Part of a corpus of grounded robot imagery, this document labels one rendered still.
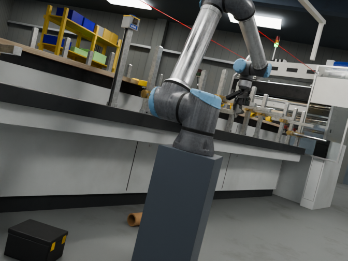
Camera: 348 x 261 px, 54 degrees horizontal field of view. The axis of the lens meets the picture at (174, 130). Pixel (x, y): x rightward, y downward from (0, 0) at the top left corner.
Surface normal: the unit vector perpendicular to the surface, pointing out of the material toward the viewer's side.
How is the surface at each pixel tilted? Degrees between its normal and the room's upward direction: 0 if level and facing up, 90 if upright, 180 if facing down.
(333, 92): 90
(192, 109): 90
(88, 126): 90
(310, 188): 90
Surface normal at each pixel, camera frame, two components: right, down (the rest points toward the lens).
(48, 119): 0.72, 0.21
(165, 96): -0.41, -0.39
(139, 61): -0.28, -0.02
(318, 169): -0.65, -0.12
